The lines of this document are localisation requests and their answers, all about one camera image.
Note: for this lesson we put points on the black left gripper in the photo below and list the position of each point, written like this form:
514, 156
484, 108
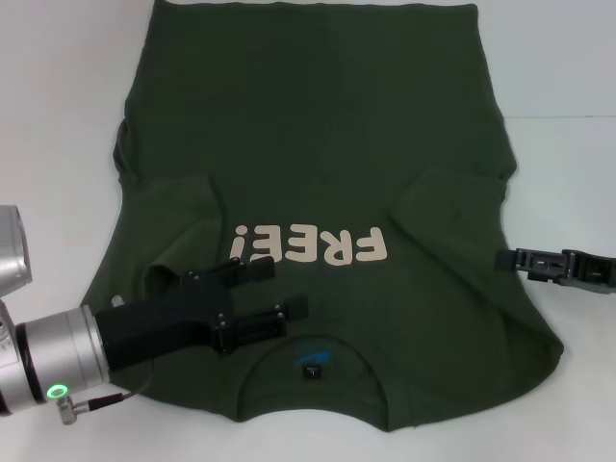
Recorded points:
163, 322

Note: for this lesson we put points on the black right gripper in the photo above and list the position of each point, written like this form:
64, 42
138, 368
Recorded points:
594, 272

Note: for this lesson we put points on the dark green FREE t-shirt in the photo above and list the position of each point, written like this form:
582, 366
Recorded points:
308, 144

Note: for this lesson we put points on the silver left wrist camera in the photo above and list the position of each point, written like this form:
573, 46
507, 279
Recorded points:
12, 250

